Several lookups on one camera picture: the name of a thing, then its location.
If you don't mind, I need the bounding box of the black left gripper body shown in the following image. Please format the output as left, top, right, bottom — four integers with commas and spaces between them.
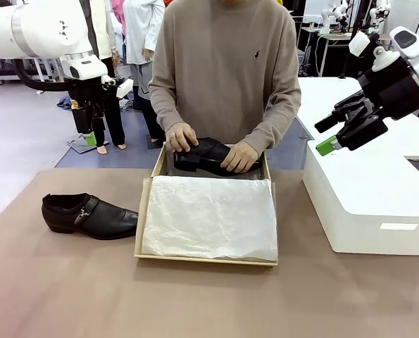
68, 82, 108, 112

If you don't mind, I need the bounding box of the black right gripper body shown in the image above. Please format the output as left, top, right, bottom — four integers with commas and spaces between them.
358, 56, 419, 120

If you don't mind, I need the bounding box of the brown cardboard shoe box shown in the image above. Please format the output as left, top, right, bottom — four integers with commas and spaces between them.
134, 142, 280, 268

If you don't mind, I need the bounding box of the white tissue paper sheet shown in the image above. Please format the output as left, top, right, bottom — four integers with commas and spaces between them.
142, 175, 279, 263

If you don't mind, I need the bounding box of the person right forearm beige sleeve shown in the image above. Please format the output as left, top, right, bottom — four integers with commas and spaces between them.
148, 79, 186, 134

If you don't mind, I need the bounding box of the person left forearm beige sleeve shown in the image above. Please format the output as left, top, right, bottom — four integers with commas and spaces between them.
246, 87, 302, 158

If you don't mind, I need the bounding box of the person right hand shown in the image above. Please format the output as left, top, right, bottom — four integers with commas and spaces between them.
165, 122, 200, 153

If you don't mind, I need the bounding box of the person left hand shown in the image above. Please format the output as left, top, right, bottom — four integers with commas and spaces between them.
220, 142, 260, 174

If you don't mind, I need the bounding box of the mannequin with black trousers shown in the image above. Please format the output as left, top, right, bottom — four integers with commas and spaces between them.
78, 0, 128, 156

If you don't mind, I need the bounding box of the metal mannequin stand plate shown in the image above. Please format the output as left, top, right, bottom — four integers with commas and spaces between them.
67, 138, 111, 154

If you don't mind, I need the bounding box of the white platform block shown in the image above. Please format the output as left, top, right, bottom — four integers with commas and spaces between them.
301, 76, 419, 257

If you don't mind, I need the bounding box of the background metal table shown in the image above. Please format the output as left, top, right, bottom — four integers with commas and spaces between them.
298, 25, 358, 78

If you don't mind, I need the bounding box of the figure in white coat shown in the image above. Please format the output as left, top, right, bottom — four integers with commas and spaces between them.
123, 0, 167, 144

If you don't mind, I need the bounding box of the black leather shoe with buckle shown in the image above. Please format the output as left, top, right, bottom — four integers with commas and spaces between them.
41, 192, 139, 241

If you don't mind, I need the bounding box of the person torso beige sweater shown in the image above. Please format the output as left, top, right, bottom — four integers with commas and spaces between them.
148, 0, 302, 158

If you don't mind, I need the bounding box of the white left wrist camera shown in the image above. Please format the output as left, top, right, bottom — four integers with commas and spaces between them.
115, 77, 135, 100

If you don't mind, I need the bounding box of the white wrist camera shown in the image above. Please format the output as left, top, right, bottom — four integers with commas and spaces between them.
349, 30, 382, 58
115, 77, 135, 100

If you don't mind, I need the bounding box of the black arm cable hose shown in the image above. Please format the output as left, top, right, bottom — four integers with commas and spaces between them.
14, 58, 71, 93

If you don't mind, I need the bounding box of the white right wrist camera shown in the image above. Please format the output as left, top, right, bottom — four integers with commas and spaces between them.
349, 30, 382, 58

